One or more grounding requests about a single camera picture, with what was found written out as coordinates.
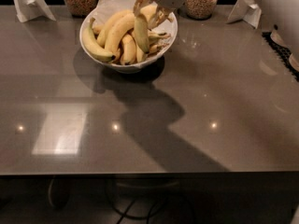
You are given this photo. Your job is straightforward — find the curved yellow-green banana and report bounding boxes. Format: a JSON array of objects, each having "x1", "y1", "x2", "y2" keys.
[{"x1": 134, "y1": 14, "x2": 150, "y2": 53}]

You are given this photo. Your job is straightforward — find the small banana at right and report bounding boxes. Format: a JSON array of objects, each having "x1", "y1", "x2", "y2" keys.
[{"x1": 148, "y1": 31, "x2": 171, "y2": 55}]

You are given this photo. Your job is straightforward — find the long yellow top banana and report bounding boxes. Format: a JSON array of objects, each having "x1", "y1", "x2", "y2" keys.
[{"x1": 105, "y1": 5, "x2": 154, "y2": 53}]

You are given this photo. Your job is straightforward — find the white paper napkin in bowl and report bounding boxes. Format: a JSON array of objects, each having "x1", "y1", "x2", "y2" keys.
[{"x1": 92, "y1": 0, "x2": 119, "y2": 24}]

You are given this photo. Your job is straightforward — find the small yellow middle banana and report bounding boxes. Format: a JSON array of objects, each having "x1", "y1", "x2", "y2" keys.
[{"x1": 121, "y1": 34, "x2": 136, "y2": 65}]

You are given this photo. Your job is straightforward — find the yellow banana behind top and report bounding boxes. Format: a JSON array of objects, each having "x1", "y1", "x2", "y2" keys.
[{"x1": 97, "y1": 9, "x2": 132, "y2": 48}]

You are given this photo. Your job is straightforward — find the white ceramic bowl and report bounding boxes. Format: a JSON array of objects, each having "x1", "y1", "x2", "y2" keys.
[{"x1": 79, "y1": 0, "x2": 178, "y2": 74}]

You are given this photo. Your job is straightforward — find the greenish banana at left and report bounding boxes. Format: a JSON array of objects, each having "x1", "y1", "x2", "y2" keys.
[{"x1": 81, "y1": 18, "x2": 115, "y2": 63}]

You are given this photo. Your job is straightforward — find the glass jar of cereal right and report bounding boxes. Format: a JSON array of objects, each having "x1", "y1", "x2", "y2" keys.
[{"x1": 185, "y1": 0, "x2": 218, "y2": 20}]

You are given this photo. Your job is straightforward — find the white sign stand right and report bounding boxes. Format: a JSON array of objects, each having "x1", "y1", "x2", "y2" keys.
[{"x1": 227, "y1": 0, "x2": 262, "y2": 29}]

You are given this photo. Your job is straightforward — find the white sign stand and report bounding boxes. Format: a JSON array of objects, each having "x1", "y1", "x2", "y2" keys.
[
  {"x1": 227, "y1": 0, "x2": 262, "y2": 29},
  {"x1": 13, "y1": 0, "x2": 55, "y2": 22}
]

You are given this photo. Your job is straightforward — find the white sign stand left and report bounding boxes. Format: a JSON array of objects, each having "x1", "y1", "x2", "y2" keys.
[{"x1": 13, "y1": 0, "x2": 55, "y2": 22}]

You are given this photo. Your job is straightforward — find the stacked paper cups far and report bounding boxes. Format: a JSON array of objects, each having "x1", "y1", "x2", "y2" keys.
[{"x1": 270, "y1": 24, "x2": 289, "y2": 48}]

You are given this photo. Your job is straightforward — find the stacked paper cups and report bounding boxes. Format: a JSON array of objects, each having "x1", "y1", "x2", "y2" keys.
[
  {"x1": 289, "y1": 54, "x2": 299, "y2": 72},
  {"x1": 270, "y1": 24, "x2": 289, "y2": 48}
]

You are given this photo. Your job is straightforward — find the black rubber mat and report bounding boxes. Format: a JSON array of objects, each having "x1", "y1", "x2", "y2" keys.
[{"x1": 262, "y1": 32, "x2": 299, "y2": 82}]

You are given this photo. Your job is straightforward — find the stacked paper cups near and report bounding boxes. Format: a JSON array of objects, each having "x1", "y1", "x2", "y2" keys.
[{"x1": 289, "y1": 54, "x2": 299, "y2": 72}]

